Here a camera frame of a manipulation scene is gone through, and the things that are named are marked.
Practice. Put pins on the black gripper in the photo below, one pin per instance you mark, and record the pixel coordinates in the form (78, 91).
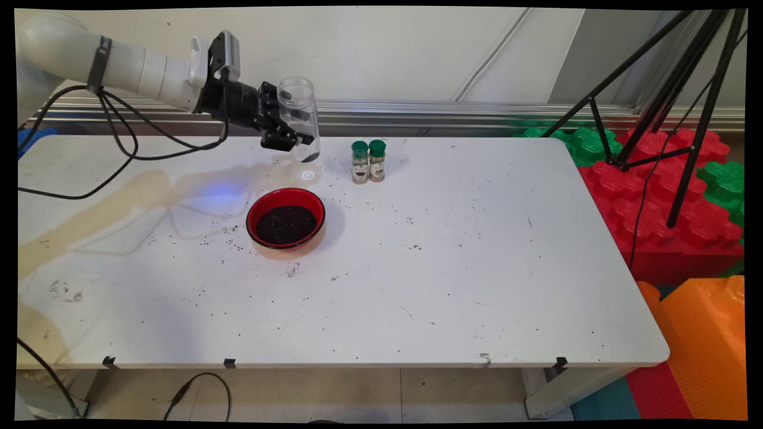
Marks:
(232, 104)

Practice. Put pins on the clear plastic jar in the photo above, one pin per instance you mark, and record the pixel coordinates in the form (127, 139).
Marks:
(304, 110)

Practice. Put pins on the black seeds pile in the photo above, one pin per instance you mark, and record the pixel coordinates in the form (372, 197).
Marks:
(286, 225)
(311, 157)

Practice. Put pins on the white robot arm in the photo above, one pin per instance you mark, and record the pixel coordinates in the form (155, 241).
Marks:
(137, 65)

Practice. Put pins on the red bowl black rim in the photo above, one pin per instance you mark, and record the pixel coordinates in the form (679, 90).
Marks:
(262, 205)

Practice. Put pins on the green cap spice bottle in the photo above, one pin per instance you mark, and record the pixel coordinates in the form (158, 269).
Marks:
(377, 167)
(360, 170)

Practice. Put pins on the blue object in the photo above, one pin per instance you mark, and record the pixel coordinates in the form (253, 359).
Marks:
(30, 140)

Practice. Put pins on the red foam block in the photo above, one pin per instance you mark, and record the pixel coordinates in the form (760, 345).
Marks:
(656, 238)

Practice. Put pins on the white metal table leg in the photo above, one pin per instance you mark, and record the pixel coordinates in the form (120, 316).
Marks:
(566, 390)

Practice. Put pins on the black tripod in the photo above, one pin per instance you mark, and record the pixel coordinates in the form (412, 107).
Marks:
(704, 119)

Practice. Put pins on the teal floor mat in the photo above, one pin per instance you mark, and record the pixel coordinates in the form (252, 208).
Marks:
(605, 402)

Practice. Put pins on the red floor mat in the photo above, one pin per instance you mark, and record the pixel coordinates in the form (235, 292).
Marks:
(656, 393)

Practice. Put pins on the orange foam block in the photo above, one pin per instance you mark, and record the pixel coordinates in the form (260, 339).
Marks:
(703, 345)

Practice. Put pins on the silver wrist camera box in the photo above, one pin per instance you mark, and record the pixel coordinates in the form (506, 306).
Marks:
(229, 53)

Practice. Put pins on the aluminium wall rail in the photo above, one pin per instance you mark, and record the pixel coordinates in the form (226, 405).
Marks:
(447, 110)

